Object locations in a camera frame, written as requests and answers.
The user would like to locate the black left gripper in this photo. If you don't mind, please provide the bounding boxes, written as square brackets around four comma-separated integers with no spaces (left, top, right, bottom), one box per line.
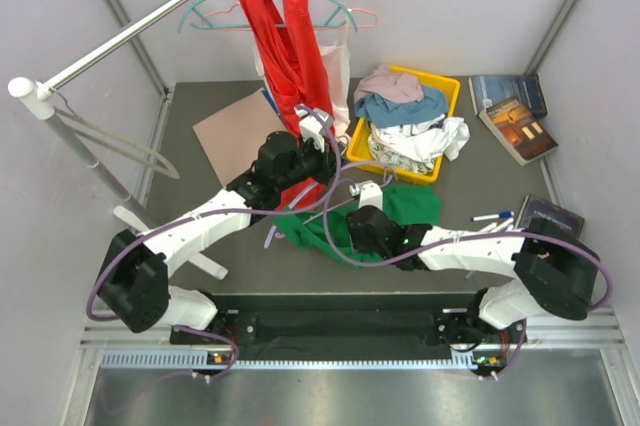
[276,133,347,192]

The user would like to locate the green tank top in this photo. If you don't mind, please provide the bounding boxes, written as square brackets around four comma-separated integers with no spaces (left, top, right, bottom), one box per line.
[274,183,441,269]

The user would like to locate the lavender plastic hanger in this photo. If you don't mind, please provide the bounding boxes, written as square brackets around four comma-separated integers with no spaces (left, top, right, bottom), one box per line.
[263,161,396,250]

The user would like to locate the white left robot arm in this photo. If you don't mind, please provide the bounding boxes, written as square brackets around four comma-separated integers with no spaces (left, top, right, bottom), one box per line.
[86,130,341,343]

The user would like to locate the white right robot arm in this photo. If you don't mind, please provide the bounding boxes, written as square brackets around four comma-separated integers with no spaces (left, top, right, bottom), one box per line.
[346,206,599,342]

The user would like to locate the red tank top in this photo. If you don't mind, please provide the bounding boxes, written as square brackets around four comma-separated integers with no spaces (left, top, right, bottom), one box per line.
[234,0,331,210]

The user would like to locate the clear plastic hanger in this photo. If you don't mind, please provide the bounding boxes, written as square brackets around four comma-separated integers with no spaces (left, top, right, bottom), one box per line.
[54,93,180,180]

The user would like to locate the brown cardboard sheet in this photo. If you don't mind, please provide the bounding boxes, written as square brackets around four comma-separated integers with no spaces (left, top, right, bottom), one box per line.
[193,88,286,186]

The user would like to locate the yellow plastic bin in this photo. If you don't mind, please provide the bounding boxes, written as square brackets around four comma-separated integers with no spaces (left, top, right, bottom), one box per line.
[346,65,461,185]

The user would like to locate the white patterned garment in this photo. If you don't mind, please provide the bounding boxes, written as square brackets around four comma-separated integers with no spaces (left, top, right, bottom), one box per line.
[367,115,470,175]

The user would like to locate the blue garment in bin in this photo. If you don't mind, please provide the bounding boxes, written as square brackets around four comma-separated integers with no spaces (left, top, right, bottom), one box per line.
[354,86,449,128]

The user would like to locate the red cap marker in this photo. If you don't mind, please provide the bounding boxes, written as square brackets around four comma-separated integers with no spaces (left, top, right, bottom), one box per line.
[480,218,514,233]

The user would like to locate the pink garment in bin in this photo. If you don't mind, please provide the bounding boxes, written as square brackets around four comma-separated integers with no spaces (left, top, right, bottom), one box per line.
[354,64,424,104]

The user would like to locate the blue cap marker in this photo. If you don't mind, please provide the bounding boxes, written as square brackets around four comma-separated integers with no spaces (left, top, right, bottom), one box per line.
[471,210,514,222]

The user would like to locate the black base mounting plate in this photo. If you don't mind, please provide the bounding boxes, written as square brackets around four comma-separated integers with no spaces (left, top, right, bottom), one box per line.
[169,293,528,362]

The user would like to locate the dark sunset cover book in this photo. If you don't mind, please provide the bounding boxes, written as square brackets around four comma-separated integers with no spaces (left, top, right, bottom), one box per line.
[515,194,585,239]

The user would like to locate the orange cover paperback book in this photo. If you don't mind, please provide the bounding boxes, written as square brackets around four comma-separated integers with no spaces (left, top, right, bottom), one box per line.
[478,97,558,166]

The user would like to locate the blue hardcover book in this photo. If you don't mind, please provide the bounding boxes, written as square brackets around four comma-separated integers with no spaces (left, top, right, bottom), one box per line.
[468,75,548,119]

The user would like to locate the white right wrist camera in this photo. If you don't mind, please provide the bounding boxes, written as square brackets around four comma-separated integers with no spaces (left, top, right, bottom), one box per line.
[348,180,384,211]

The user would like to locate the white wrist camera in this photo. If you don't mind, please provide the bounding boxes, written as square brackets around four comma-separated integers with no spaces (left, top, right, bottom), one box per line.
[295,105,333,153]
[348,180,384,211]

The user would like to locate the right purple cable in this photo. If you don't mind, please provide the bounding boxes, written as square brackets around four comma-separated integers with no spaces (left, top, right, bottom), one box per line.
[321,180,616,382]

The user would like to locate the purple cable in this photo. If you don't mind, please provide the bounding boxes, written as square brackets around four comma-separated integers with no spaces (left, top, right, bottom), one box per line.
[85,105,346,382]
[321,180,616,382]

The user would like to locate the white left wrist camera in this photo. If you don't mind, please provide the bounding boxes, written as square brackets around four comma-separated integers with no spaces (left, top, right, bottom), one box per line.
[295,105,333,153]

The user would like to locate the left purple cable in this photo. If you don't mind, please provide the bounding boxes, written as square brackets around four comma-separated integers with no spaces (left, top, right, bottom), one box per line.
[85,105,346,382]

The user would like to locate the grey slotted cable duct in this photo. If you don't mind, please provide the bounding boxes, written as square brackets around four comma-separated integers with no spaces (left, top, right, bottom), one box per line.
[100,349,478,371]

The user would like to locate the metal clothes rail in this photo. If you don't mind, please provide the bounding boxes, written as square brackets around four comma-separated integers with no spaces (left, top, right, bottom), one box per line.
[41,0,189,95]

